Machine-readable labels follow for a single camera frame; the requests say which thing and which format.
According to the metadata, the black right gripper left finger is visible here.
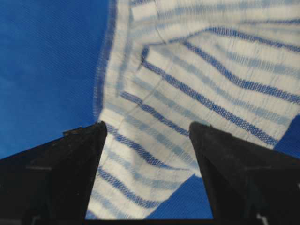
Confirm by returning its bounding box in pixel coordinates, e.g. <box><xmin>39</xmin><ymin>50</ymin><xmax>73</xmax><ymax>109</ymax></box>
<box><xmin>0</xmin><ymin>122</ymin><xmax>107</xmax><ymax>225</ymax></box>

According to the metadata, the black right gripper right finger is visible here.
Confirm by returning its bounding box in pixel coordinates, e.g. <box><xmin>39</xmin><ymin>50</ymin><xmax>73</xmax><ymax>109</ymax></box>
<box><xmin>189</xmin><ymin>122</ymin><xmax>300</xmax><ymax>225</ymax></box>

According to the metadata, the white blue striped towel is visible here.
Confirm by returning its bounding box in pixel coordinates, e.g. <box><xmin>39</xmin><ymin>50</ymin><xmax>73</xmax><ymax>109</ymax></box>
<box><xmin>87</xmin><ymin>0</ymin><xmax>300</xmax><ymax>219</ymax></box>

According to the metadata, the blue table cloth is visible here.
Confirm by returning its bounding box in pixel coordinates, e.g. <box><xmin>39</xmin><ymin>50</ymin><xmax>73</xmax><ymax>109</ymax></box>
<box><xmin>0</xmin><ymin>0</ymin><xmax>300</xmax><ymax>219</ymax></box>

